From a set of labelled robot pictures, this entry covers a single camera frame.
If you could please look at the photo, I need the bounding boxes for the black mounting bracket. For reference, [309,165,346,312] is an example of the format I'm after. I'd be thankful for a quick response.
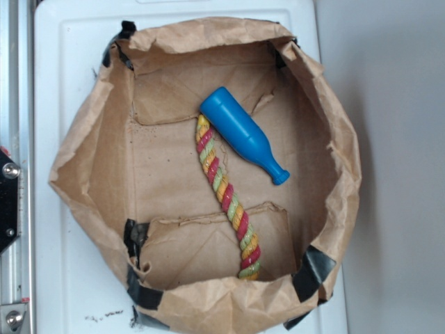
[0,146,21,255]

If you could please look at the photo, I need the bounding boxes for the brown paper bag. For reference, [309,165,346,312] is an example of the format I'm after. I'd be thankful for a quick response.
[49,17,362,333]

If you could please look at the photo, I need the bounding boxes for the metal corner bracket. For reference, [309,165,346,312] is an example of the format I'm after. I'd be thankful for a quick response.
[1,303,27,334]

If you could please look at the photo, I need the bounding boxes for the white plastic tray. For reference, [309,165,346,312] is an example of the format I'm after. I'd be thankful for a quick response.
[33,0,350,334]

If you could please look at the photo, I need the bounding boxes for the blue plastic bottle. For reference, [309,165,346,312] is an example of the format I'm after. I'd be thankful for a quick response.
[200,87,290,185]

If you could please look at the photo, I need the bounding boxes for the multicolored twisted rope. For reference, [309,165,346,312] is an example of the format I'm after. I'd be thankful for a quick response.
[195,116,263,281]

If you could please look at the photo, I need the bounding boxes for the aluminium frame rail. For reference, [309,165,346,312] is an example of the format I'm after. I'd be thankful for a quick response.
[1,1,37,333]

